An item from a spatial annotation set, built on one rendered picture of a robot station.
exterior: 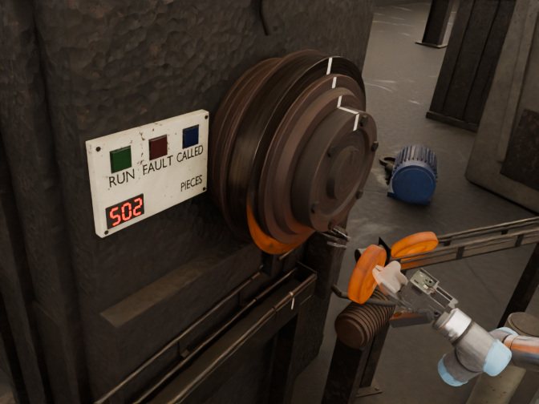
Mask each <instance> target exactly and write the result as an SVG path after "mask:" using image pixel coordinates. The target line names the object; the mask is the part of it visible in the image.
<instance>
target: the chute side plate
mask: <svg viewBox="0 0 539 404"><path fill-rule="evenodd" d="M316 279H317V278H314V279H313V280H312V281H311V282H310V283H308V284H307V285H306V286H304V287H303V288H302V289H301V290H299V291H298V292H297V293H296V294H294V295H293V296H292V297H291V298H290V299H289V300H288V301H287V302H285V303H284V304H283V305H282V306H281V307H279V308H278V309H277V310H275V312H273V313H272V314H271V315H270V316H269V317H268V318H267V319H266V320H265V321H263V322H262V323H261V324H260V325H259V326H258V327H257V328H256V329H255V330H254V331H253V332H252V333H251V334H250V335H249V336H248V337H247V338H246V339H245V340H244V341H243V342H242V343H240V344H239V345H238V346H237V347H236V348H235V349H234V350H233V351H232V352H231V353H230V354H228V355H227V356H226V357H225V358H224V359H223V360H222V361H221V362H220V363H219V364H218V365H217V366H215V367H214V368H213V370H211V371H210V372H209V373H208V374H207V375H206V376H205V377H204V378H202V379H201V380H200V381H199V382H198V383H197V384H196V385H195V386H194V387H193V388H192V389H191V390H190V391H189V392H188V393H187V394H186V395H185V396H184V397H183V398H182V399H181V400H180V401H178V402H177V403H176V404H204V403H205V402H206V401H207V400H208V399H209V398H210V397H211V396H212V395H213V394H214V393H215V392H216V391H217V390H218V389H219V388H220V387H221V386H222V385H223V384H224V383H225V382H227V381H228V380H229V379H230V378H231V377H232V376H233V375H234V374H235V373H236V372H237V371H238V370H239V369H240V368H241V367H242V366H243V365H244V364H245V363H246V362H247V361H248V360H249V359H250V358H251V357H252V356H253V355H254V354H255V353H256V352H257V351H258V350H259V349H260V348H261V347H262V346H263V345H264V344H265V343H266V342H267V341H268V340H269V339H270V338H271V337H272V336H273V335H274V334H275V333H276V332H277V331H278V330H279V329H280V328H281V327H282V326H284V325H285V324H286V323H287V322H288V321H289V320H291V319H292V318H293V317H294V316H295V315H296V314H297V313H298V311H299V306H300V304H301V303H303V302H304V300H305V299H307V298H308V297H309V296H310V295H311V299H310V301H312V300H313V295H314V288H315V283H316ZM293 299H294V305H293V308H292V303H293ZM291 308H292V309H291Z"/></svg>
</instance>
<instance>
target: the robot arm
mask: <svg viewBox="0 0 539 404"><path fill-rule="evenodd" d="M424 273H426V274H427V275H428V276H429V277H431V278H432V279H433V280H431V279H430V278H429V277H427V276H426V275H424ZM372 274H373V276H374V278H375V280H376V282H377V283H378V285H379V287H380V288H381V290H382V291H383V293H384V294H385V296H386V297H387V298H388V299H389V300H390V301H392V302H393V303H394V304H396V305H397V306H399V307H400V308H402V309H404V310H403V311H398V312H395V314H394V315H393V316H392V317H391V318H390V319H389V322H390V324H391V327H392V328H399V327H404V326H411V325H422V324H429V323H431V322H432V321H433V320H434V323H433V324H432V328H433V329H434V330H437V329H438V330H437V333H438V334H439V335H440V336H442V337H443V338H444V339H446V340H447V341H448V342H449V343H451V344H452V345H453V346H454V348H453V349H452V350H450V351H449V352H448V353H446V354H445V355H444V356H443V358H442V359H441V360H440V361H439V364H438V371H439V374H440V376H441V377H442V379H443V380H444V381H445V382H446V383H447V384H449V385H451V386H461V385H462V384H465V383H467V382H468V380H469V379H471V378H473V377H475V376H476V375H478V374H481V373H483V372H485V373H487V374H489V375H490V376H496V375H498V374H499V373H500V372H501V371H502V370H503V369H504V368H505V367H506V366H507V365H509V366H516V367H520V368H524V369H528V370H535V371H538V372H539V338H536V337H526V336H520V335H518V334H517V333H516V332H515V331H512V330H511V329H510V328H506V327H502V328H499V329H494V330H492V331H490V332H487V331H486V330H485V329H483V328H482V327H480V326H479V325H478V324H477V323H475V322H474V321H473V320H472V319H471V318H470V317H468V316H467V315H466V314H464V313H463V312H462V311H460V310H459V309H455V305H456V304H457V303H458V301H457V300H456V299H455V298H453V297H452V296H451V295H449V294H448V293H446V292H445V291H444V290H443V289H441V288H440V287H439V286H438V285H437V284H438V283H439V281H438V280H436V279H435V278H434V277H433V276H432V275H430V274H429V273H427V272H426V271H425V270H423V269H422V268H421V269H420V270H418V271H417V273H416V274H414V275H413V277H412V278H411V279H410V280H407V278H406V277H405V276H404V275H403V274H402V273H401V272H400V263H399V262H398V261H392V262H391V263H390V264H389V265H387V266H386V267H382V266H379V265H376V266H375V267H374V269H373V270H372ZM400 288H401V289H400ZM399 290H401V292H397V291H399Z"/></svg>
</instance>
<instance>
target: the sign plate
mask: <svg viewBox="0 0 539 404"><path fill-rule="evenodd" d="M193 127H199V141H198V144H195V145H192V146H190V147H184V130H187V129H190V128H193ZM208 133H209V112H208V111H205V110H199V111H194V112H190V113H187V114H184V115H179V116H176V117H172V118H170V119H164V120H161V121H158V122H155V123H150V124H147V125H144V126H140V127H135V128H133V129H129V130H126V131H121V132H117V133H115V134H111V135H106V136H103V137H100V138H97V139H92V140H88V141H86V148H87V162H88V169H89V176H90V184H91V198H92V205H93V212H94V220H95V233H96V234H97V235H99V236H100V237H105V236H107V235H110V234H112V233H114V232H116V231H119V230H120V229H122V228H125V227H127V226H129V225H131V224H134V223H136V222H138V221H140V220H143V219H145V218H147V217H149V216H152V215H154V214H156V213H158V212H161V211H163V210H165V209H166V208H170V207H172V206H173V205H175V204H179V203H180V202H182V201H184V200H187V199H189V198H191V197H193V196H196V195H198V194H200V193H202V192H205V191H206V183H207V159H208ZM164 136H167V155H164V156H160V157H158V158H155V159H153V160H152V159H151V140H154V139H159V138H161V137H164ZM128 147H129V148H131V159H132V166H131V167H129V168H125V169H123V170H120V171H117V172H113V167H112V156H111V154H112V153H113V152H117V151H119V150H123V149H125V148H128ZM139 198H140V200H141V201H142V204H141V205H140V201H139V200H138V201H136V202H135V200H137V199H139ZM127 203H129V204H131V209H130V210H129V205H126V206H124V204H127ZM139 205H140V207H139V208H136V213H138V212H140V214H139V215H137V216H136V214H135V215H134V212H133V209H135V207H137V206H139ZM122 207H124V212H122ZM114 208H118V209H116V210H115V211H112V209H114ZM130 211H131V212H132V216H130V215H129V212H130ZM110 212H112V216H116V215H118V216H120V221H119V218H118V217H115V218H112V217H111V213H110ZM123 214H124V219H125V218H128V217H130V219H127V220H123ZM118 221H119V223H118V224H116V225H113V224H114V223H116V222H118Z"/></svg>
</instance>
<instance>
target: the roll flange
mask: <svg viewBox="0 0 539 404"><path fill-rule="evenodd" d="M304 55H317V56H321V57H326V56H328V55H326V54H324V53H322V52H321V51H318V50H311V49H305V50H297V51H295V52H293V53H290V54H288V55H287V56H285V57H283V58H271V59H265V60H263V61H261V62H259V63H257V64H255V65H253V66H252V67H250V68H249V69H248V70H247V71H246V72H245V73H244V74H243V75H242V76H241V77H240V78H239V79H238V80H237V81H236V82H235V83H234V84H233V85H232V87H231V88H230V89H229V91H228V93H227V94H226V96H225V97H224V99H223V101H222V102H221V105H220V106H219V108H218V110H217V113H216V115H215V117H214V120H213V123H212V126H211V128H210V131H209V136H208V159H207V183H206V188H207V190H208V193H209V196H210V198H211V200H212V202H213V203H214V204H215V205H216V206H217V207H218V208H219V209H220V210H221V211H222V213H223V217H224V218H225V222H226V224H227V225H228V227H229V229H230V230H231V231H232V232H233V233H234V234H235V235H236V236H238V237H239V238H241V239H242V240H245V241H248V242H252V241H251V240H250V239H249V238H248V237H247V236H244V235H243V234H241V233H240V232H239V231H238V230H237V228H236V227H235V225H234V224H233V222H232V220H231V217H230V214H229V210H228V205H227V199H226V179H227V171H228V166H229V158H230V154H231V151H232V148H233V143H234V140H235V138H236V135H237V132H238V129H239V127H240V125H241V122H242V120H243V118H244V116H245V113H246V112H247V111H248V109H249V106H250V104H251V103H252V102H253V100H254V98H255V97H256V95H257V93H258V92H259V91H260V90H261V88H262V87H263V86H264V85H265V83H266V82H267V81H268V80H269V79H270V77H271V76H272V75H273V74H274V73H275V72H276V71H278V70H279V69H280V68H281V67H283V66H284V65H286V64H287V63H288V62H290V61H291V60H293V59H296V58H298V57H301V56H304Z"/></svg>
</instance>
